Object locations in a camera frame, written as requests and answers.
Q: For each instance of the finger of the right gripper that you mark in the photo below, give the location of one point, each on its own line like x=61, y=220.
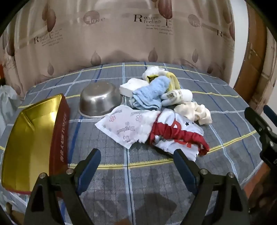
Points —
x=261, y=126
x=270, y=114

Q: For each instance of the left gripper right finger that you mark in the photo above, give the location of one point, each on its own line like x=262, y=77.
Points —
x=218, y=199

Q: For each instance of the stainless steel bowl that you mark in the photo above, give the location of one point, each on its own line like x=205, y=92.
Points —
x=99, y=99

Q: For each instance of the yellow white cloth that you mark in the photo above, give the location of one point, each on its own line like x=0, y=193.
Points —
x=153, y=72

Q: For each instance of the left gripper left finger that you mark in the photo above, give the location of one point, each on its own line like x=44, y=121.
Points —
x=43, y=207

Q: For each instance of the wooden door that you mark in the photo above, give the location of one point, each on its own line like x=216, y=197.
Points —
x=257, y=77

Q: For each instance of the light blue towel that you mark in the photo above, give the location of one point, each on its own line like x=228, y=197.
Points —
x=149, y=97

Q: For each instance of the white floral wipes pack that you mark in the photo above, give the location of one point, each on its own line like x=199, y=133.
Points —
x=127, y=126

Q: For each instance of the white printed sock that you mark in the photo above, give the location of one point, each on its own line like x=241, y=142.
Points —
x=176, y=97

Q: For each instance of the red white baby garment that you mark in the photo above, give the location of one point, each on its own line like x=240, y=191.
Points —
x=172, y=131

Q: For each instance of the white foam block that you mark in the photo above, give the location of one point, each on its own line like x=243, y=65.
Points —
x=132, y=85

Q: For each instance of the cream ruffled cloth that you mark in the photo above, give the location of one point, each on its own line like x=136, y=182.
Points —
x=194, y=112

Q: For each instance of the red gold tin box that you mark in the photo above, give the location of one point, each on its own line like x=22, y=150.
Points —
x=38, y=143

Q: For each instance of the beige leaf print curtain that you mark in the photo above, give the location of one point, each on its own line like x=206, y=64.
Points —
x=47, y=39

